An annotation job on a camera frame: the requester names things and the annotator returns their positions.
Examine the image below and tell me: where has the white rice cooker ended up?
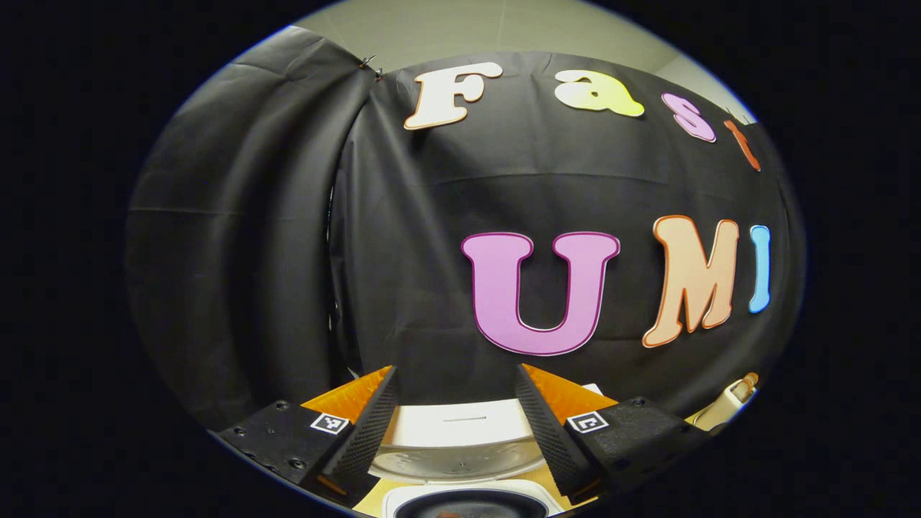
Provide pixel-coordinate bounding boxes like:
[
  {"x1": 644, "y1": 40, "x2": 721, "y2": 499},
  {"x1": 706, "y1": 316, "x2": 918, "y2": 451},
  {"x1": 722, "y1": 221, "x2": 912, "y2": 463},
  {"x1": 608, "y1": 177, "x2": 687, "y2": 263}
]
[{"x1": 367, "y1": 400, "x2": 567, "y2": 518}]

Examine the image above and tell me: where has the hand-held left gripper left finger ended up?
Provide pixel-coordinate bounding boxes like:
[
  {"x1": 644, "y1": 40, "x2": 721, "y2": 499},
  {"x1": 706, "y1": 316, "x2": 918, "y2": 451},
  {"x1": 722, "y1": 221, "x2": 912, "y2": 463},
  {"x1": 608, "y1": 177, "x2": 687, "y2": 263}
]
[{"x1": 216, "y1": 365, "x2": 400, "y2": 508}]

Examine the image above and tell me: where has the black backdrop cloth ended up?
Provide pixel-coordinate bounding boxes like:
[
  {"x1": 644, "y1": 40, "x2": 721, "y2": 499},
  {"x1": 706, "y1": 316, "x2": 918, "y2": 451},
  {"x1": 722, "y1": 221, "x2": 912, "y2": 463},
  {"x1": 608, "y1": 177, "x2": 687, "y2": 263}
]
[{"x1": 126, "y1": 25, "x2": 807, "y2": 432}]

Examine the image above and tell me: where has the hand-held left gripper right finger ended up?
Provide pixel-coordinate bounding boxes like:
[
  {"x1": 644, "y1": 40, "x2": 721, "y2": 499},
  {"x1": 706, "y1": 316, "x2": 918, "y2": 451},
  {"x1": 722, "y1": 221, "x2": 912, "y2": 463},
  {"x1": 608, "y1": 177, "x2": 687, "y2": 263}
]
[{"x1": 514, "y1": 363, "x2": 713, "y2": 504}]

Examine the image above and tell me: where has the white toaster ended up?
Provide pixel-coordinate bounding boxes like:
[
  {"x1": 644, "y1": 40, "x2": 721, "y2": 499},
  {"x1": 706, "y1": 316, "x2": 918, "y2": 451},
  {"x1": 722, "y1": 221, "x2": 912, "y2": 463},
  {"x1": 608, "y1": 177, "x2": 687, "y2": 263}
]
[{"x1": 694, "y1": 374, "x2": 760, "y2": 432}]

